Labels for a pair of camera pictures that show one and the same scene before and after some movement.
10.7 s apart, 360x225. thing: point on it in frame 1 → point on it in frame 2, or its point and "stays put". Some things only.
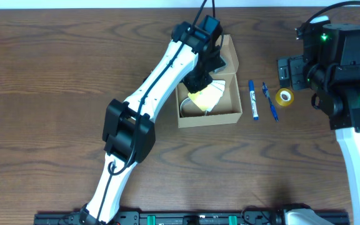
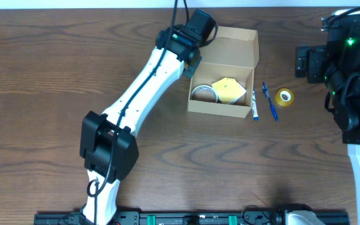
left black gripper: (197, 82) → (193, 67)
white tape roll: (189, 109) → (204, 93)
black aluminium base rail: (245, 217) stays put
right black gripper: (288, 72) → (307, 64)
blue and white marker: (253, 100) stays put
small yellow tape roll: (284, 97) stays put
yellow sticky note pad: (208, 97) → (228, 90)
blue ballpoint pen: (272, 108) stays put
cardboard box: (229, 109) → (234, 54)
